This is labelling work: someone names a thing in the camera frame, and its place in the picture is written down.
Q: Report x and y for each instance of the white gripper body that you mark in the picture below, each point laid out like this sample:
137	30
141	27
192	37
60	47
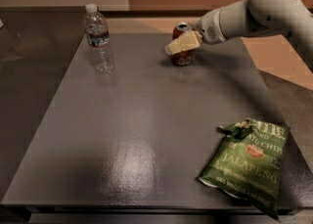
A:
208	27

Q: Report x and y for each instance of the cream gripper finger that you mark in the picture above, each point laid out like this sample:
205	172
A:
187	41

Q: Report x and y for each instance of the red coke can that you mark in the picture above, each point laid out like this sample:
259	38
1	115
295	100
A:
183	58

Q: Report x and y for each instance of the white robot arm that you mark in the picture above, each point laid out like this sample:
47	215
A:
252	18

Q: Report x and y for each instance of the clear plastic water bottle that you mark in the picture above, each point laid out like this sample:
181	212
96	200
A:
98	39

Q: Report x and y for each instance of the green jalapeno chips bag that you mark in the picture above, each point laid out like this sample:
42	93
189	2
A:
247	164

